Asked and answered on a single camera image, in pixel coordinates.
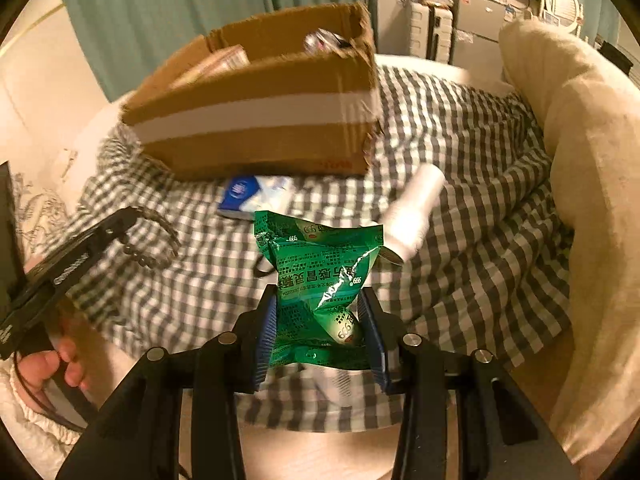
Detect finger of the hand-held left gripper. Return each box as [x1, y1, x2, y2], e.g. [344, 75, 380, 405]
[22, 206, 140, 307]

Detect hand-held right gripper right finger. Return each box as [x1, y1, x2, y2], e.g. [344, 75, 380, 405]
[359, 286, 581, 480]

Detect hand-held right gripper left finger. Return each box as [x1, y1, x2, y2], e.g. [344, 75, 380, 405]
[55, 284, 280, 480]

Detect dark bead bracelet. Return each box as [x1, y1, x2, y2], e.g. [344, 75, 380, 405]
[124, 209, 182, 272]

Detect green foil packet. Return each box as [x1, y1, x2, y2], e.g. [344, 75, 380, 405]
[252, 210, 386, 373]

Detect brown cardboard box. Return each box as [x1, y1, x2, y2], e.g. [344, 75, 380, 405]
[119, 1, 383, 181]

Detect red and white medicine box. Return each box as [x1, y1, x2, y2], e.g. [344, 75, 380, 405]
[170, 44, 252, 89]

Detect white snack packet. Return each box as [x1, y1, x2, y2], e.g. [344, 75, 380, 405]
[304, 29, 352, 59]

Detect person's left hand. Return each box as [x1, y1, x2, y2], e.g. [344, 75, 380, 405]
[14, 310, 87, 402]

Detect white toothpaste tube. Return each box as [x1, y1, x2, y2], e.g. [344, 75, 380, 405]
[307, 364, 363, 408]

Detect leaf patterned white sheet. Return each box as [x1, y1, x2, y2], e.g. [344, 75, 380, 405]
[14, 170, 77, 243]

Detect white plastic bottle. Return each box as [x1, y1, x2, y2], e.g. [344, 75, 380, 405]
[382, 164, 447, 263]

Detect blue and white tissue pack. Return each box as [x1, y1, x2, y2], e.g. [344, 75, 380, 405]
[216, 174, 296, 222]

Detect green checked blanket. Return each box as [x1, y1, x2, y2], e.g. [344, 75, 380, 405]
[60, 65, 576, 431]

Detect wide green curtain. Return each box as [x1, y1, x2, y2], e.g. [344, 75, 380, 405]
[57, 0, 377, 106]

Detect beige pillow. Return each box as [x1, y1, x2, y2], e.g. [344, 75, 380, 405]
[497, 19, 640, 466]

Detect grey suitcase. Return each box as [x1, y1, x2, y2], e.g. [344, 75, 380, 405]
[407, 0, 454, 62]

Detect grey cabinet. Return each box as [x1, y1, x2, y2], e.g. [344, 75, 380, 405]
[452, 0, 522, 69]

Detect white round fan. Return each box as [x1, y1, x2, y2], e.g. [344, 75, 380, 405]
[541, 0, 587, 37]

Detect narrow green curtain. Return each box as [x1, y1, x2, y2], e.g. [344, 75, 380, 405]
[581, 0, 620, 45]

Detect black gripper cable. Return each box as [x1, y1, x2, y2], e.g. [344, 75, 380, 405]
[14, 350, 87, 434]

